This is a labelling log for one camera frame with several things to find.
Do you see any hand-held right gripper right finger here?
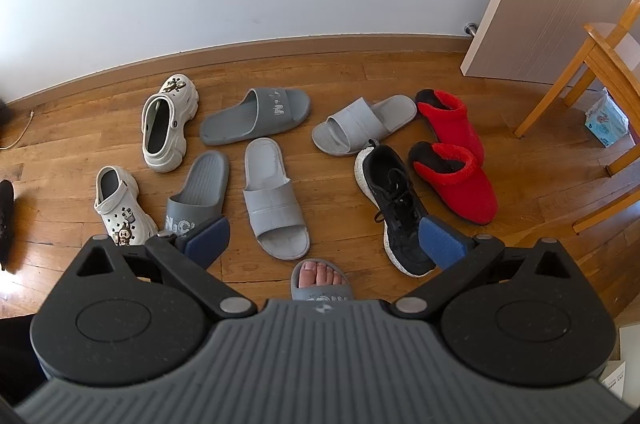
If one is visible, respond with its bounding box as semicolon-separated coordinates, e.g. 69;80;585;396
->
390;215;567;320

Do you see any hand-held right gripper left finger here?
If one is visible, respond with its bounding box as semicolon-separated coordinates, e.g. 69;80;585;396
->
75;215;258;320

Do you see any red fleece slipper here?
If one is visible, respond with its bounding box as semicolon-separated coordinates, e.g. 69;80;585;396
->
407;142;499;225
415;88;485;165

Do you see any black sneaker white sole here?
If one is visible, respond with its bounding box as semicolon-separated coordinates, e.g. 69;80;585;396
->
354;140;437;279
0;179;17;273

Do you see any dark grey slide sandal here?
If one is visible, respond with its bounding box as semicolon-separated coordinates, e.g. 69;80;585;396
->
199;87;312;147
290;271;357;303
165;150;231;237

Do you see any light grey open-toe slipper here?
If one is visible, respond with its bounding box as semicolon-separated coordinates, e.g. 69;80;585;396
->
243;138;311;261
311;94;418;157

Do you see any white clog with charms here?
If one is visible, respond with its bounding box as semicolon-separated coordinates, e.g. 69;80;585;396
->
141;74;200;173
94;166;160;247

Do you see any person's foot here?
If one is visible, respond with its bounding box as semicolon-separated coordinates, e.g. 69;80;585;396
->
294;258;349;291

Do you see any blue tissue packet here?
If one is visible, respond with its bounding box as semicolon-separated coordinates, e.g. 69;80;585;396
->
584;88;630;149

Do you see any person's dark pants leg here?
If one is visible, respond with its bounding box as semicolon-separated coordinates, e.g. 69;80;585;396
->
0;313;48;397

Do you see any white cardboard box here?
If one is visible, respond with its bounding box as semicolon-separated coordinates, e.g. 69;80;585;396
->
597;325;640;407

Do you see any wooden chair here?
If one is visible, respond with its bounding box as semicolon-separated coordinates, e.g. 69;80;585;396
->
514;0;640;235

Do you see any beige cable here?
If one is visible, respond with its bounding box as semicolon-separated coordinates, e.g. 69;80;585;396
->
0;111;36;151

